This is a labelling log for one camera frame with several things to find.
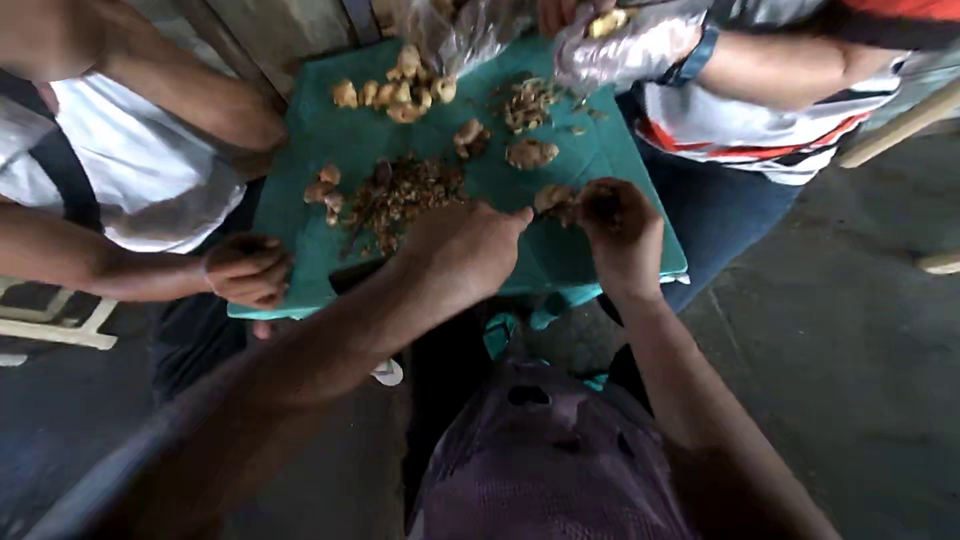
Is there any person's left hand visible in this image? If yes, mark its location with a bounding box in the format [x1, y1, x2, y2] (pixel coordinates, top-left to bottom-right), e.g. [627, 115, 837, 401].
[393, 200, 535, 303]

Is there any person's right hand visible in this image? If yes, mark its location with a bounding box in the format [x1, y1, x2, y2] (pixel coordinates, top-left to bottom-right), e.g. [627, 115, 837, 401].
[574, 177, 666, 304]

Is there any dark brown ginger piece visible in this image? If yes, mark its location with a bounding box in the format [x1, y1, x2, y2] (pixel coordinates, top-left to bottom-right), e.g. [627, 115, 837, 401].
[588, 186, 624, 231]

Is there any person's left forearm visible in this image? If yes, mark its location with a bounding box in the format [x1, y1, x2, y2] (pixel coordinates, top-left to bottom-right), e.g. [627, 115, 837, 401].
[22, 251, 489, 540]

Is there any person's right forearm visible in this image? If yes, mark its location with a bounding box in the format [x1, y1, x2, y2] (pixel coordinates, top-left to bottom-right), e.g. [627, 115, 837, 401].
[616, 291, 845, 540]

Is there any knobbly light brown ginger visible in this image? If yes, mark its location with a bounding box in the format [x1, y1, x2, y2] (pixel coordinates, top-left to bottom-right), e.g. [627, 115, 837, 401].
[534, 183, 580, 228]

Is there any oval light brown ginger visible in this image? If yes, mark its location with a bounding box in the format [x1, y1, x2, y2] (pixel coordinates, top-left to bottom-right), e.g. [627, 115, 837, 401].
[505, 138, 560, 171]

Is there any small reddish brown ginger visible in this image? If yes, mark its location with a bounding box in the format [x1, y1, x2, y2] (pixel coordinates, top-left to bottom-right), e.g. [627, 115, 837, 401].
[453, 118, 492, 160]

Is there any small pile of pale peelings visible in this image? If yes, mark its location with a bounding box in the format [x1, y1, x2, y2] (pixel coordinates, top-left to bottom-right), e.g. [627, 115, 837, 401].
[491, 73, 562, 136]

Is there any large pile of brown peelings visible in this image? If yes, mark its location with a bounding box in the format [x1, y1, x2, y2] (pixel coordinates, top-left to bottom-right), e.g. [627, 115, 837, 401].
[339, 153, 468, 261]

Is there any teal covered table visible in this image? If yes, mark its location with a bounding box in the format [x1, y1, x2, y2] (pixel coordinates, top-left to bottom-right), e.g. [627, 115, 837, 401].
[226, 33, 690, 322]

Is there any clear plastic glove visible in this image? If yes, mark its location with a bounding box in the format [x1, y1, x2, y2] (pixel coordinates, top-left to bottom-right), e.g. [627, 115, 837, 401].
[553, 6, 708, 95]

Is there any dark blue wristwatch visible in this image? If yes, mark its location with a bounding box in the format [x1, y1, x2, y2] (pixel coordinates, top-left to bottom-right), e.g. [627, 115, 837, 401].
[656, 22, 720, 88]

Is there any peeled yellow ginger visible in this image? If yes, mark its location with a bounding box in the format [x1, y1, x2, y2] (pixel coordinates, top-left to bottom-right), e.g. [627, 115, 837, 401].
[587, 8, 635, 39]

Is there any pile of ginger roots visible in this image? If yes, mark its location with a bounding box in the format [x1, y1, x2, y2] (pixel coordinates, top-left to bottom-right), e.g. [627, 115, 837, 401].
[332, 43, 458, 125]

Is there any black flat object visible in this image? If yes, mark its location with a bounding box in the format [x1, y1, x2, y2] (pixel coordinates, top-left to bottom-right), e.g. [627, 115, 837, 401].
[328, 258, 390, 297]

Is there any clear plastic bag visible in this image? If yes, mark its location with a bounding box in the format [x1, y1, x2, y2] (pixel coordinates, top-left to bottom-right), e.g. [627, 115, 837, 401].
[388, 0, 538, 79]

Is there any branched orange brown ginger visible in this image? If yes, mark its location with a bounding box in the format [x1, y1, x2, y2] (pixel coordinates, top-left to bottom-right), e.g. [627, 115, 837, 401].
[303, 163, 345, 228]

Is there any white slipper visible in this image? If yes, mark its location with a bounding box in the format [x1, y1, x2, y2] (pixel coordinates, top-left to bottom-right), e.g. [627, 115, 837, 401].
[370, 357, 405, 388]

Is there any light wooden bar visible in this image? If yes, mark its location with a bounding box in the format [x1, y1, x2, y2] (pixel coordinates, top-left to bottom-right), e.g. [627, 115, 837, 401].
[838, 78, 960, 170]

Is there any wooden chair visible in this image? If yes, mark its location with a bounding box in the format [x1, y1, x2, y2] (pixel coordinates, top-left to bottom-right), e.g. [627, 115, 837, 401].
[0, 275, 120, 351]

